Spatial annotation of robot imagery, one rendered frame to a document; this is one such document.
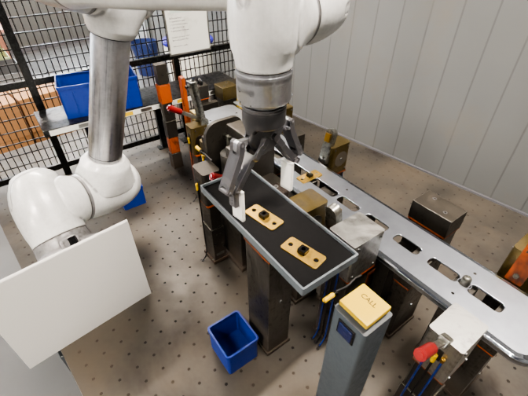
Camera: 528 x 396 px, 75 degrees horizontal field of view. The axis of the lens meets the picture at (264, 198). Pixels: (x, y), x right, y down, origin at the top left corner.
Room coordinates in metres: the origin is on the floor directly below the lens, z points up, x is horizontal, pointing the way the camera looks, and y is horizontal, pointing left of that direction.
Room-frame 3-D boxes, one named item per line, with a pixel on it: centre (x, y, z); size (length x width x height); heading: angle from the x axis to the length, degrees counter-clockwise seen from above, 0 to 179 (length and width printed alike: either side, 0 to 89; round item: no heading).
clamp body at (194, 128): (1.20, 0.27, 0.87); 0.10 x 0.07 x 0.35; 126
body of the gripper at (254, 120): (0.55, 0.00, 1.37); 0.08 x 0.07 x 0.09; 135
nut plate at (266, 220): (0.55, 0.00, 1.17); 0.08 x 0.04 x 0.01; 45
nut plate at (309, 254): (0.45, -0.07, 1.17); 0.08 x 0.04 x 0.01; 48
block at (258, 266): (0.55, -0.01, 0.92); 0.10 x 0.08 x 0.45; 36
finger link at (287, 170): (0.60, -0.05, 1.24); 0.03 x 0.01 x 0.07; 45
